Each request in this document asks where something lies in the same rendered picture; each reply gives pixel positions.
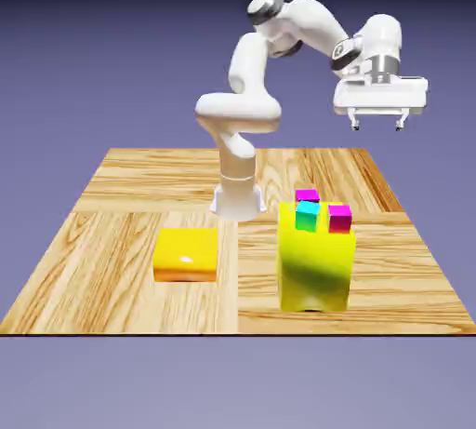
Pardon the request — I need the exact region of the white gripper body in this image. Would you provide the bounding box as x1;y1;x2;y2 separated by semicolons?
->
332;75;430;116

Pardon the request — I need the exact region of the small magenta cube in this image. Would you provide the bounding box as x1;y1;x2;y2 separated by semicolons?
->
295;188;322;204
327;204;353;235

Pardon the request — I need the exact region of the small cyan cube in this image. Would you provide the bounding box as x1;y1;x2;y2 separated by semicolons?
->
295;200;322;234

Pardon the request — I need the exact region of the large yellow box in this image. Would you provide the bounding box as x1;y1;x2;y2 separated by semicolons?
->
277;200;357;314

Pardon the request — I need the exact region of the large orange box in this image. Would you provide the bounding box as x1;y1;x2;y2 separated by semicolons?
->
152;227;219;284

